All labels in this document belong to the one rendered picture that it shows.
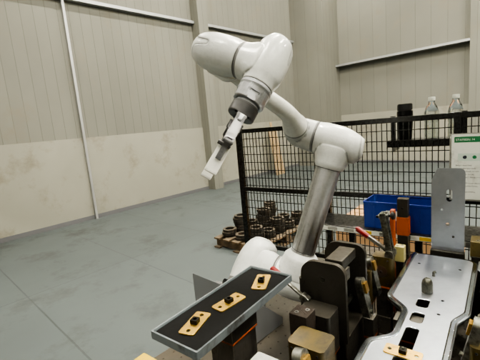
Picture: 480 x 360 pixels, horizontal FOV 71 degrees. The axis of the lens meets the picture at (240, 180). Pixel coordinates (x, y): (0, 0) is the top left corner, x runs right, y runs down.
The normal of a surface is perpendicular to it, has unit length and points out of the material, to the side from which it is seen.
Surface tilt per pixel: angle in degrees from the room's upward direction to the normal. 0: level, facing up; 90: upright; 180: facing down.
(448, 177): 90
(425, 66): 90
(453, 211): 90
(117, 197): 90
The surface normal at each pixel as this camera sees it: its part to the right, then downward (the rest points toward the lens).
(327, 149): -0.44, 0.14
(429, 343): -0.09, -0.98
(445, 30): -0.68, 0.18
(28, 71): 0.73, 0.05
